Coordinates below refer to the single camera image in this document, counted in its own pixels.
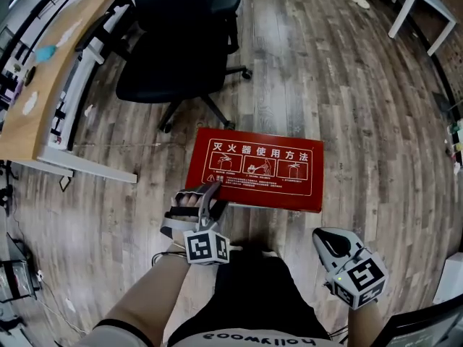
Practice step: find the black monitor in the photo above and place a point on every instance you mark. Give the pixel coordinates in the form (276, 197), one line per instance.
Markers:
(423, 325)

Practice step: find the person's black shorts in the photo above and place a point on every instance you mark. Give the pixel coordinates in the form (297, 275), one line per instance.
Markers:
(253, 295)

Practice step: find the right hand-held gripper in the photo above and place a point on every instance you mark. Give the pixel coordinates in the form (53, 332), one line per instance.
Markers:
(356, 266)

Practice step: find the small white crumpled tissue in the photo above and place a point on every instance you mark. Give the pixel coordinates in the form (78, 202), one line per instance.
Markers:
(30, 103)

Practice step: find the person's left forearm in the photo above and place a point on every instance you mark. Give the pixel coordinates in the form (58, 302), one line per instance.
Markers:
(152, 295)

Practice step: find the person's left hand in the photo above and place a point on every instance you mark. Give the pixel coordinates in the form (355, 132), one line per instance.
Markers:
(188, 201)

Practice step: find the person's right forearm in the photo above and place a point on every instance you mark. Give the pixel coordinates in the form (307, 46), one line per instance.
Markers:
(365, 325)

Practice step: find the black office chair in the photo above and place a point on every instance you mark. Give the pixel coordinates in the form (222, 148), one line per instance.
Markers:
(173, 38)

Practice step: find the light blue cloth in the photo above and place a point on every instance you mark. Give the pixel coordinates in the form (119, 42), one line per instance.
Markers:
(45, 53)

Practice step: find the long white crumpled tissue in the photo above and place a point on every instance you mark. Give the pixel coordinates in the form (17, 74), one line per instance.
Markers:
(68, 34)

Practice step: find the small dark round object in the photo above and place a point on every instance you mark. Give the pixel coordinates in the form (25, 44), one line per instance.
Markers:
(31, 75)

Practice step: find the white table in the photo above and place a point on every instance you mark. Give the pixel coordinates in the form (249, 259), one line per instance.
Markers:
(430, 4)

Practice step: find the white box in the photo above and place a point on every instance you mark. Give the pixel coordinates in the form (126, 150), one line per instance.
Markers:
(450, 278)

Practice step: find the red fire extinguisher box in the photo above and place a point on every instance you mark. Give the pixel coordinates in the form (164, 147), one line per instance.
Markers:
(260, 193)

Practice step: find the black equipment case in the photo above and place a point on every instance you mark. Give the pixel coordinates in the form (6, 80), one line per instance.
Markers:
(16, 277)

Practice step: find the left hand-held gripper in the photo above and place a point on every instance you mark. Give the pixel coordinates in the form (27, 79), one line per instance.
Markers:
(204, 246)

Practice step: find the person's white printed shirt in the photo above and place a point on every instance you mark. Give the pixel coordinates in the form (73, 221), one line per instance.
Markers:
(231, 338)

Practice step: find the white paper scrap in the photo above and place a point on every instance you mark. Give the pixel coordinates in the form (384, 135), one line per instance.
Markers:
(88, 110)

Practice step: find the curved wooden desk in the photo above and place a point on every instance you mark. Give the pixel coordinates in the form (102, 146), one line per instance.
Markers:
(43, 103)

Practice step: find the clutter of small coloured items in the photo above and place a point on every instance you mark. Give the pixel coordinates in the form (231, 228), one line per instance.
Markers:
(455, 143)

